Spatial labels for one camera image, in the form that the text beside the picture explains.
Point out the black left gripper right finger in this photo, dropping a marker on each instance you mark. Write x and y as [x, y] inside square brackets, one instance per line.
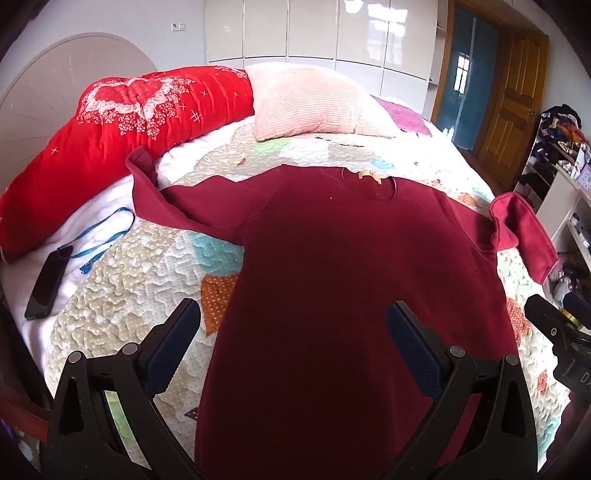
[480, 425]

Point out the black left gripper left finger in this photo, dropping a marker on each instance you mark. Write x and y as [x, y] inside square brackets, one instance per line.
[83, 441]

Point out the dark red long-sleeve garment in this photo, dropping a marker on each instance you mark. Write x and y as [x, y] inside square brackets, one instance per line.
[304, 380]

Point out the pile of clothes on shelf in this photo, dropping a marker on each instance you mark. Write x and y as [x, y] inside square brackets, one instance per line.
[562, 126]

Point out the black smartphone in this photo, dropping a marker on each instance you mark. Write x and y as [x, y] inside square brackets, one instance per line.
[45, 290]

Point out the white shelving unit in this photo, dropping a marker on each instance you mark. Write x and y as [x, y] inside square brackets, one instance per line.
[563, 207]

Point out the patchwork quilted bedspread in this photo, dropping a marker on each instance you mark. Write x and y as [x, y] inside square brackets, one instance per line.
[142, 277]

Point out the wooden door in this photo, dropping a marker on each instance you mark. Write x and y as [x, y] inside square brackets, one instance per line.
[517, 94]

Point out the magenta pillow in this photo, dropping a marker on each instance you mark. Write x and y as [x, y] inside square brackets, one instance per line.
[405, 118]

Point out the red floral quilted comforter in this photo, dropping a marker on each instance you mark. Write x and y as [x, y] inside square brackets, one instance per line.
[114, 116]

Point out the white round headboard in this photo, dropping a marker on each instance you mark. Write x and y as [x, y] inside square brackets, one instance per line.
[44, 96]

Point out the white glossy wardrobe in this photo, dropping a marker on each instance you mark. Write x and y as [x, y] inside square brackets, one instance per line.
[393, 48]

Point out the pink checkered pillow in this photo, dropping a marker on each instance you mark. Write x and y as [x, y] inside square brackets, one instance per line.
[309, 102]

